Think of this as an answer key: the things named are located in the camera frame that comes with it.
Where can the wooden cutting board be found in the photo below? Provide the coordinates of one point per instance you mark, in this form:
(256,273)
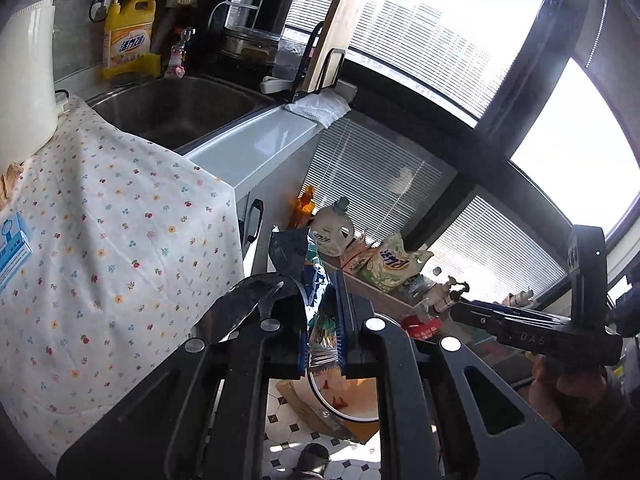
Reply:
(335,30)

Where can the white pump bottle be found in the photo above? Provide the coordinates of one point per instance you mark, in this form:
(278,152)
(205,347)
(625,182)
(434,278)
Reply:
(442,300)

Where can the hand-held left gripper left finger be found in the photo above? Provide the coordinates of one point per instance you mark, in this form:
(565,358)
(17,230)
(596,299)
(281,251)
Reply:
(300,345)

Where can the green detergent refill pouch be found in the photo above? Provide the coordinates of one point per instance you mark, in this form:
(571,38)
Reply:
(395,262)

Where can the clear plastic container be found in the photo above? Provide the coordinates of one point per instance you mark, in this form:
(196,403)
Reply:
(290,55)

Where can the narrow window blind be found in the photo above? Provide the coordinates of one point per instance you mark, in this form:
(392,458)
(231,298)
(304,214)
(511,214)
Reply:
(500,255)

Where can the orange bottle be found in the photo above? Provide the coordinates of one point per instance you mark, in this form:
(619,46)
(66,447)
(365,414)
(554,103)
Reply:
(304,207)

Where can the white air fryer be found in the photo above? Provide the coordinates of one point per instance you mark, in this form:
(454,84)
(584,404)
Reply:
(25,85)

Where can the steel pot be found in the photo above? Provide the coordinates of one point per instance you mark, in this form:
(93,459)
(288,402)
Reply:
(250,46)

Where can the white round bin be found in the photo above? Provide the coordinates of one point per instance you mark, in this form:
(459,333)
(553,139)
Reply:
(350,402)

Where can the wide window blind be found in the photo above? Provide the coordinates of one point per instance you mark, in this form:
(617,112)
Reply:
(370,180)

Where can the white round suction hook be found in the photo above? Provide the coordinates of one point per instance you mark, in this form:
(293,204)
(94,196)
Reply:
(406,176)

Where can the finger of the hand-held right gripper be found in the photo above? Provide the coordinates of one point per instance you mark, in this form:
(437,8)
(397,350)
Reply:
(500,312)

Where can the black dish rack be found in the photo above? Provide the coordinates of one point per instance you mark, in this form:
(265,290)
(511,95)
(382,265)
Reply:
(250,10)

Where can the yellow detergent bottle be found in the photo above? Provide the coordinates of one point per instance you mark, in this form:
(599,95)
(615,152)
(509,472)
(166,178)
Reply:
(131,40)

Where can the white plastic drain spout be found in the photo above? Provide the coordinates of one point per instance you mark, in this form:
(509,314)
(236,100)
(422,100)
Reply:
(277,85)

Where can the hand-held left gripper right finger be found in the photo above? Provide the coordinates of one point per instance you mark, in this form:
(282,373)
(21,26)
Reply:
(345,330)

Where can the grey sink cabinet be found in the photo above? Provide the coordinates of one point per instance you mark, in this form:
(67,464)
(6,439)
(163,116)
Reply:
(260,145)

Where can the person's right hand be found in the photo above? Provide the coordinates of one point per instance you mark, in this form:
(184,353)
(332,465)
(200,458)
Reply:
(575,390)

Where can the steel sink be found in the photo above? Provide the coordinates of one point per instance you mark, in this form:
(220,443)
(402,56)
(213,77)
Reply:
(170,110)

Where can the foil snack wrapper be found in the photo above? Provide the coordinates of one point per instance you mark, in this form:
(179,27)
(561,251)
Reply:
(290,255)

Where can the small printed packets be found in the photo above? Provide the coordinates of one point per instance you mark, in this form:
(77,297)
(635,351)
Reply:
(355,255)

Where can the white laundry detergent jug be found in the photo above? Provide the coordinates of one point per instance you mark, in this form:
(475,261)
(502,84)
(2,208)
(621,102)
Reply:
(332,232)

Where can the floral tablecloth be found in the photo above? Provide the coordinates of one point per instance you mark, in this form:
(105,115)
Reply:
(125,260)

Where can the chrome faucet with pink cover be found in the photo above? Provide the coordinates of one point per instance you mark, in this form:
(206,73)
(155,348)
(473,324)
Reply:
(181,55)

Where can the blue and white box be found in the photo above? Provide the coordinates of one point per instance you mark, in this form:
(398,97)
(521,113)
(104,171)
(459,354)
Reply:
(12,255)

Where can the white dish cloth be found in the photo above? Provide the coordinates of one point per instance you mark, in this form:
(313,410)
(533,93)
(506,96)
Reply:
(317,109)

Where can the person's leg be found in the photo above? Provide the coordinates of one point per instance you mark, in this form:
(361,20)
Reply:
(311,460)

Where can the red wrapper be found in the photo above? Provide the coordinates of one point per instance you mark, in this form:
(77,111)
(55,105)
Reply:
(422,329)

